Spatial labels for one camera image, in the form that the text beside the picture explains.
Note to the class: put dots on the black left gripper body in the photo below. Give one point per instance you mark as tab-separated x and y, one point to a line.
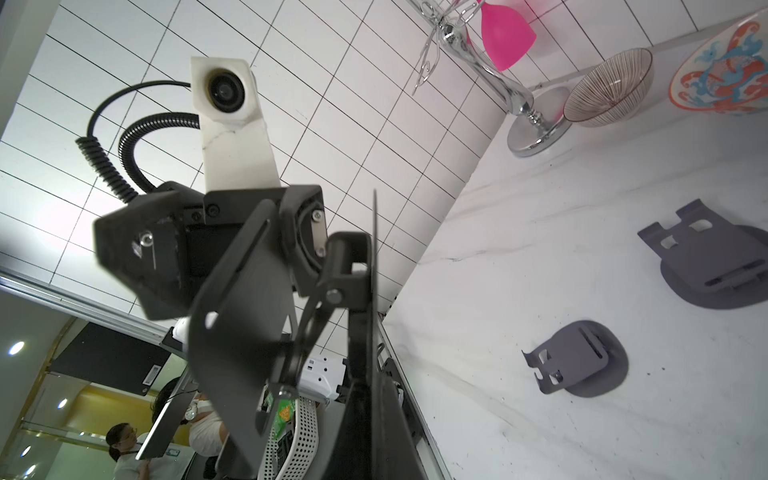
163	245

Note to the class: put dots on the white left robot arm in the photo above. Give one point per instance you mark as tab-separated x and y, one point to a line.
130	181

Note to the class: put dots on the chrome cup holder stand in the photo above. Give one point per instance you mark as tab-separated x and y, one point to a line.
539	121

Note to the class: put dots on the person in white shirt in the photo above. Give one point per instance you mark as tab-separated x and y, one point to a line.
124	445

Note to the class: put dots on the white perforated basket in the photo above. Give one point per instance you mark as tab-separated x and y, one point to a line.
293	440

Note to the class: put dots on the pink plastic cup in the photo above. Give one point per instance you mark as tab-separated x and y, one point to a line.
506	34

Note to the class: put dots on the brown striped glass bowl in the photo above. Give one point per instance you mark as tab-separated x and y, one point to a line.
613	90

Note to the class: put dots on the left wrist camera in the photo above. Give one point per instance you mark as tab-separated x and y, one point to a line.
237	152

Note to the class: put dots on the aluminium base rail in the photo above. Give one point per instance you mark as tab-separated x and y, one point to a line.
422	441

